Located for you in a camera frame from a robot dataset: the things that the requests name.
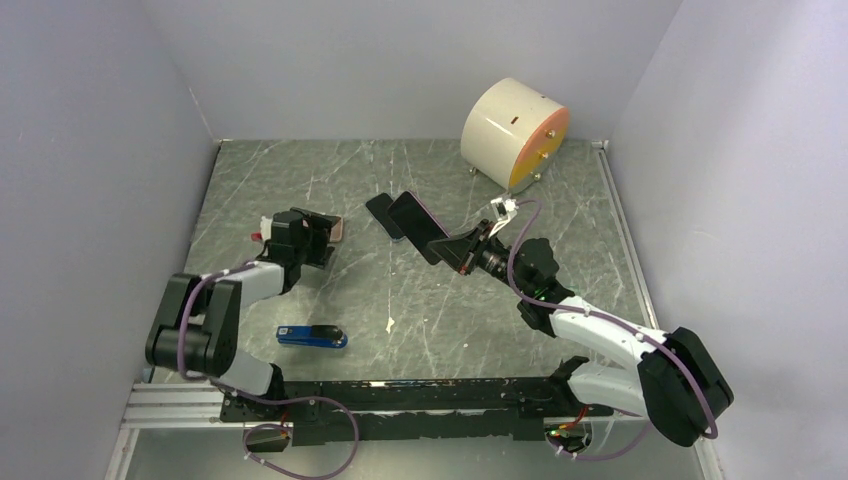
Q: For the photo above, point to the black phone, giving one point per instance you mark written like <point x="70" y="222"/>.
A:
<point x="417" y="224"/>

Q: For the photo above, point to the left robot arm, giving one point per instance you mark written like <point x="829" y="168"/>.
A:
<point x="196" y="326"/>

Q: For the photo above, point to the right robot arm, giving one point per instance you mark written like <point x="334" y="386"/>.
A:
<point x="669" y="378"/>

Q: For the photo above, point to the blue black stapler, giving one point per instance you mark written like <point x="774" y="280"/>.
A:
<point x="320" y="336"/>

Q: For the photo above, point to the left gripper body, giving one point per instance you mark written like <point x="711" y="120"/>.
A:
<point x="315" y="234"/>

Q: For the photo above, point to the cream cylindrical drawer box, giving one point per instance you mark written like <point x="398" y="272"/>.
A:
<point x="512" y="134"/>

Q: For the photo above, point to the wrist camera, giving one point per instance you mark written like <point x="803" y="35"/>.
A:
<point x="505" y="208"/>
<point x="264" y="232"/>

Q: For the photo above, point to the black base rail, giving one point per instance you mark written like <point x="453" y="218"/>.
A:
<point x="520" y="408"/>

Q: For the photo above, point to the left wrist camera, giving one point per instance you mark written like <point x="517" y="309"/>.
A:
<point x="264" y="232"/>

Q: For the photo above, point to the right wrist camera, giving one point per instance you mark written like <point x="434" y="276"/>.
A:
<point x="505" y="208"/>

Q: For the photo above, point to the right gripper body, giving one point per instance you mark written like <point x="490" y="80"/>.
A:
<point x="485" y="227"/>

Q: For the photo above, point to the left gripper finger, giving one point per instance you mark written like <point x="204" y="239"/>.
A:
<point x="319" y="257"/>
<point x="316" y="221"/>

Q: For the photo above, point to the dark blue-edged phone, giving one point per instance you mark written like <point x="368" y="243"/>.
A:
<point x="377" y="206"/>

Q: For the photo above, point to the pink phone case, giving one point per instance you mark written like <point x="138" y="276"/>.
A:
<point x="337" y="229"/>

